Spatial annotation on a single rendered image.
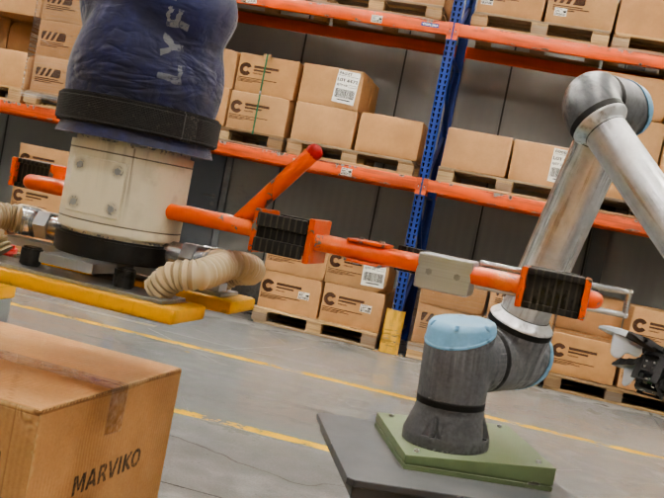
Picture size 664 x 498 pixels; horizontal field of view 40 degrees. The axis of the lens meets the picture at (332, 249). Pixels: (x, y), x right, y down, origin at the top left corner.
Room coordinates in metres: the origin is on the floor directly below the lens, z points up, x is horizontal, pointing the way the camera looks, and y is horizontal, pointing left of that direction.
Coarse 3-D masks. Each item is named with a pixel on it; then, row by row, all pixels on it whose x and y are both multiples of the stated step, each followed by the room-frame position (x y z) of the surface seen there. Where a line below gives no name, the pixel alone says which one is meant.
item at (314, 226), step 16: (256, 208) 1.20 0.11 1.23; (256, 224) 1.20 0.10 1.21; (272, 224) 1.19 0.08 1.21; (288, 224) 1.18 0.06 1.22; (304, 224) 1.18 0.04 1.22; (320, 224) 1.21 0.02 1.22; (256, 240) 1.19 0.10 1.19; (272, 240) 1.19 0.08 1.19; (288, 240) 1.19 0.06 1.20; (304, 240) 1.18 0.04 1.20; (288, 256) 1.18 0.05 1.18; (304, 256) 1.18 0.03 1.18; (320, 256) 1.24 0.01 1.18
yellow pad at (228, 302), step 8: (48, 264) 1.37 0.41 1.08; (80, 272) 1.36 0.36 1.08; (136, 280) 1.34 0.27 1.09; (144, 280) 1.34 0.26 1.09; (184, 296) 1.31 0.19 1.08; (192, 296) 1.31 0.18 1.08; (200, 296) 1.31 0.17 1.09; (208, 296) 1.31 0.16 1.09; (216, 296) 1.31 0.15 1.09; (224, 296) 1.33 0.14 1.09; (232, 296) 1.35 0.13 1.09; (240, 296) 1.37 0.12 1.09; (248, 296) 1.39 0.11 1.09; (208, 304) 1.30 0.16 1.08; (216, 304) 1.30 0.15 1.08; (224, 304) 1.30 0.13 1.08; (232, 304) 1.30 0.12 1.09; (240, 304) 1.33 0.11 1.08; (248, 304) 1.36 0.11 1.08; (224, 312) 1.30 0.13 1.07; (232, 312) 1.31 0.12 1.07
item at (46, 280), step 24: (0, 264) 1.19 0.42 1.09; (24, 264) 1.21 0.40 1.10; (24, 288) 1.17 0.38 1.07; (48, 288) 1.16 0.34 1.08; (72, 288) 1.15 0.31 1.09; (96, 288) 1.16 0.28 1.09; (120, 288) 1.17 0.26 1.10; (144, 312) 1.12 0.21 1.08; (168, 312) 1.11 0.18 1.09; (192, 312) 1.16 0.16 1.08
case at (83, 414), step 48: (0, 336) 1.42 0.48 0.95; (48, 336) 1.50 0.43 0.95; (0, 384) 1.15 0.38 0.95; (48, 384) 1.19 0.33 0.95; (96, 384) 1.24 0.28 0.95; (144, 384) 1.33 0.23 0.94; (0, 432) 1.08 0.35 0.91; (48, 432) 1.10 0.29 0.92; (96, 432) 1.21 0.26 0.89; (144, 432) 1.36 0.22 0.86; (0, 480) 1.08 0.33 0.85; (48, 480) 1.12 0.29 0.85; (96, 480) 1.24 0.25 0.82; (144, 480) 1.39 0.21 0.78
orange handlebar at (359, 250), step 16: (32, 176) 1.31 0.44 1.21; (64, 176) 1.60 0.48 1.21; (48, 192) 1.30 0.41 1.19; (176, 208) 1.24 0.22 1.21; (192, 208) 1.24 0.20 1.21; (208, 224) 1.23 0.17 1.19; (224, 224) 1.22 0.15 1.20; (240, 224) 1.22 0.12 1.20; (320, 240) 1.19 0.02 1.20; (336, 240) 1.19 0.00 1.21; (352, 240) 1.18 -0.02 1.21; (368, 240) 1.21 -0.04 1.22; (352, 256) 1.18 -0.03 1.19; (368, 256) 1.17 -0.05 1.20; (384, 256) 1.17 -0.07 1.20; (400, 256) 1.16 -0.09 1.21; (416, 256) 1.16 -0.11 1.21; (480, 272) 1.14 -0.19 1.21; (496, 272) 1.14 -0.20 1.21; (496, 288) 1.13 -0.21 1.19; (512, 288) 1.12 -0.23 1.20; (592, 304) 1.11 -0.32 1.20
